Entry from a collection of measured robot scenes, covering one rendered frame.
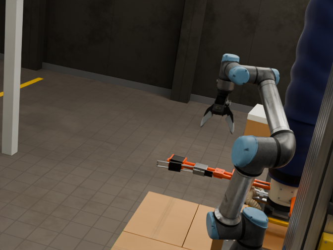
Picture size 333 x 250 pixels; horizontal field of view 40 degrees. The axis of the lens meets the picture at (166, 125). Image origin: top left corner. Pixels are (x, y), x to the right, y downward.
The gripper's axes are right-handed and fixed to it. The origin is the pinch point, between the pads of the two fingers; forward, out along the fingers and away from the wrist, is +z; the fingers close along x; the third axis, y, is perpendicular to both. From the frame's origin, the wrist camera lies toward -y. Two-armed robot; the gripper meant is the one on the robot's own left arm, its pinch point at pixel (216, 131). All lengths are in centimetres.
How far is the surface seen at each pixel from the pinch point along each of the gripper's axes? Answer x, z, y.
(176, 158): 21.5, 31.7, 30.9
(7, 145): 234, 141, 206
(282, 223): -41, 45, 14
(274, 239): -39, 58, 18
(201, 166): 6.5, 32.5, 29.9
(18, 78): 229, 67, 213
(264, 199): -30, 42, 30
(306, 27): -29, -50, 24
